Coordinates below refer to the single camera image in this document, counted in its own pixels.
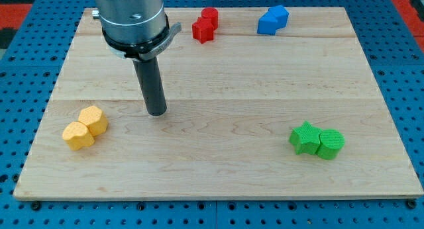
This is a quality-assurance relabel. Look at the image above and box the black clamp ring mount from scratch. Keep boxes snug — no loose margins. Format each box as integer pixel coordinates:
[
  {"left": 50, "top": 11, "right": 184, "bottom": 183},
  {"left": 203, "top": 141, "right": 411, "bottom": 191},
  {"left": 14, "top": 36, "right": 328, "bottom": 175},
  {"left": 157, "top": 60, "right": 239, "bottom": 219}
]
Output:
[{"left": 102, "top": 16, "right": 182, "bottom": 61}]

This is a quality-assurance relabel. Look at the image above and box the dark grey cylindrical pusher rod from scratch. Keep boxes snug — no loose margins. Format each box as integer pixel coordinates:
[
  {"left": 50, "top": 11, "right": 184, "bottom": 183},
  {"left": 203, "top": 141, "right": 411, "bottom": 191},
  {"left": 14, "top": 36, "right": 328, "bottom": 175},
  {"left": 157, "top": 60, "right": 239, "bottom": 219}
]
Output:
[{"left": 132, "top": 57, "right": 167, "bottom": 116}]

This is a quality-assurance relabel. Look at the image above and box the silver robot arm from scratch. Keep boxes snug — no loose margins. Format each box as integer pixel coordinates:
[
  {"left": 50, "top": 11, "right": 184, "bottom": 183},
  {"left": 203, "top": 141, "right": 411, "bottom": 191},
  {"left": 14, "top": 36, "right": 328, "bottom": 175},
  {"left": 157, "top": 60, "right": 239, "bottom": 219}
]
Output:
[{"left": 95, "top": 0, "right": 182, "bottom": 116}]

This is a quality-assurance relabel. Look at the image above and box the red star block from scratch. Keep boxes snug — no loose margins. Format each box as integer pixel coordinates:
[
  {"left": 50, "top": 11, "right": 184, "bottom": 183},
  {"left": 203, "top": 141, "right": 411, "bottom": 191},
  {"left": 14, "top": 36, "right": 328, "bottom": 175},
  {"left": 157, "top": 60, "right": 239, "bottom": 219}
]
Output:
[{"left": 191, "top": 17, "right": 215, "bottom": 44}]

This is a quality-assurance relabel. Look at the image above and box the red circle block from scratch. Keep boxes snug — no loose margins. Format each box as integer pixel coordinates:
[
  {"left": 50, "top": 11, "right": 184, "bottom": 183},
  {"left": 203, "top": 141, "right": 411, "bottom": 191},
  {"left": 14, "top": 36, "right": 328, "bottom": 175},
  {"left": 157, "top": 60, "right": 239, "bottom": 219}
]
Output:
[{"left": 201, "top": 7, "right": 219, "bottom": 30}]

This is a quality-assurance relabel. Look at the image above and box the green star block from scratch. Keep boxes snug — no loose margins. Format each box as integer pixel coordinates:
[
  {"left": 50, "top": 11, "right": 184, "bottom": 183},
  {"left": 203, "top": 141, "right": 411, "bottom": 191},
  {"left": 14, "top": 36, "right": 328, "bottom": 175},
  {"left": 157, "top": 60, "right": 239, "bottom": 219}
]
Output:
[{"left": 289, "top": 121, "right": 322, "bottom": 155}]

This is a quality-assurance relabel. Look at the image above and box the green circle block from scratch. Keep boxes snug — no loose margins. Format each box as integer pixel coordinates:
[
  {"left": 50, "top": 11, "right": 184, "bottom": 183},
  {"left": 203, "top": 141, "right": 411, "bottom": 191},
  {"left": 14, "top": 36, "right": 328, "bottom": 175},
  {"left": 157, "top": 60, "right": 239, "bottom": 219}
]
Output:
[{"left": 316, "top": 129, "right": 345, "bottom": 160}]

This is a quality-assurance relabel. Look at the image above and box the yellow hexagon block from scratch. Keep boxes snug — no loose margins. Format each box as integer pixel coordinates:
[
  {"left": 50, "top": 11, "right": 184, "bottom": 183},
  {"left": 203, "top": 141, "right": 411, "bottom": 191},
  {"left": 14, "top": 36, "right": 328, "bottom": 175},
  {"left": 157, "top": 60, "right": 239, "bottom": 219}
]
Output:
[{"left": 78, "top": 105, "right": 109, "bottom": 136}]

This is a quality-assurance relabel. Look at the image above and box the yellow heart block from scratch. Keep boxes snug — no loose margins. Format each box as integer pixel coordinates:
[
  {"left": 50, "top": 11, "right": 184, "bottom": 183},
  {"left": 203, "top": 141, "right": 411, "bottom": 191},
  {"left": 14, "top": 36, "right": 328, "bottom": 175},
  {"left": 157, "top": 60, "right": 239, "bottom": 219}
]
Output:
[{"left": 62, "top": 121, "right": 95, "bottom": 150}]

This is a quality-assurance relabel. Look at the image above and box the blue cube block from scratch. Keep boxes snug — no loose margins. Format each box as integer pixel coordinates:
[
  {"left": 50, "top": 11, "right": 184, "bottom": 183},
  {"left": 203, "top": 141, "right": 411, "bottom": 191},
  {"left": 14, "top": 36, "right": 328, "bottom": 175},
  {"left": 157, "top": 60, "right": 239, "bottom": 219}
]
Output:
[{"left": 257, "top": 12, "right": 278, "bottom": 35}]

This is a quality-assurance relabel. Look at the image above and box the blue hexagon block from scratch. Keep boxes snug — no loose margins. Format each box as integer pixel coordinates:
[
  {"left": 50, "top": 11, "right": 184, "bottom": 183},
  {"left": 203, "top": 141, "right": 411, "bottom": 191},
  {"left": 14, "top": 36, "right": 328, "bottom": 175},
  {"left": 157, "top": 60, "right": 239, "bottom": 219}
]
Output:
[{"left": 268, "top": 5, "right": 290, "bottom": 28}]

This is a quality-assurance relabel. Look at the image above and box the light wooden board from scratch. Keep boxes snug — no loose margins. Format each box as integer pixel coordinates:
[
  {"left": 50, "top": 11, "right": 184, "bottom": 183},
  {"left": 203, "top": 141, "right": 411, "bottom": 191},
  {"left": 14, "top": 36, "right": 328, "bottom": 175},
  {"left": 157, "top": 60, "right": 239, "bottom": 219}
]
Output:
[{"left": 14, "top": 7, "right": 423, "bottom": 201}]

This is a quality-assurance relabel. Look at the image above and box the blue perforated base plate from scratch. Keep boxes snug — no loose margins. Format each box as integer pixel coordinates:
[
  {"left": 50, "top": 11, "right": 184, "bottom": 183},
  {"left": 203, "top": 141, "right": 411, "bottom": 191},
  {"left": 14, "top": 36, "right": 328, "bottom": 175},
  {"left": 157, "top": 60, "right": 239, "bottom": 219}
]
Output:
[{"left": 1, "top": 0, "right": 423, "bottom": 228}]

